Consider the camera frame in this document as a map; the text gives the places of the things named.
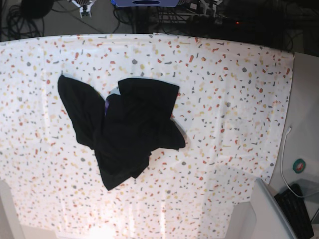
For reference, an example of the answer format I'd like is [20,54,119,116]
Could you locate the white cable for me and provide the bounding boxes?
[280,126,306,198]

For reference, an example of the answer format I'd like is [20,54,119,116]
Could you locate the grey laptop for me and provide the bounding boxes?
[250,179,297,239]

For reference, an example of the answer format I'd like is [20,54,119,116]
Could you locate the black keyboard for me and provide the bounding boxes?
[275,189,314,239]

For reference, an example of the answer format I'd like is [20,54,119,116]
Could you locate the black t-shirt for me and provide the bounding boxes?
[57,76,186,190]

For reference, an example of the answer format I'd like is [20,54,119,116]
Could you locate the terrazzo pattern tablecloth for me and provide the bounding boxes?
[0,34,294,239]

